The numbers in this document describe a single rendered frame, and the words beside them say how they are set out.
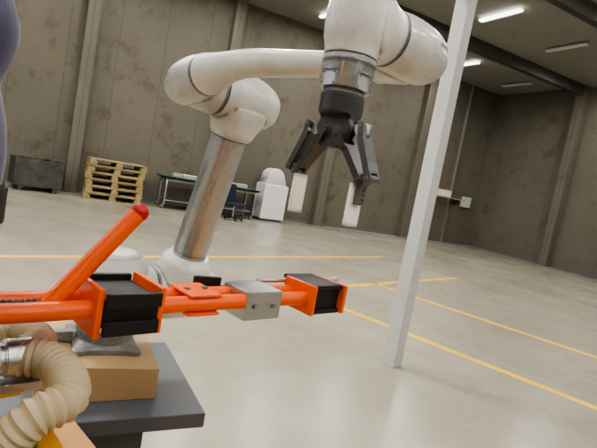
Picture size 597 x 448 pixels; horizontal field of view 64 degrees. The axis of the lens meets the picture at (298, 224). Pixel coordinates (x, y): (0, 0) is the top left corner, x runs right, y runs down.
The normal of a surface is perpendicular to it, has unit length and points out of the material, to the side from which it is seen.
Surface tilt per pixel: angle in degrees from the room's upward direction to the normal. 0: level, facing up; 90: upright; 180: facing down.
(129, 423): 90
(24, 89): 90
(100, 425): 90
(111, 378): 90
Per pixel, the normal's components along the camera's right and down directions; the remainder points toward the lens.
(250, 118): 0.54, 0.51
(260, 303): 0.68, 0.19
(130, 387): 0.46, 0.16
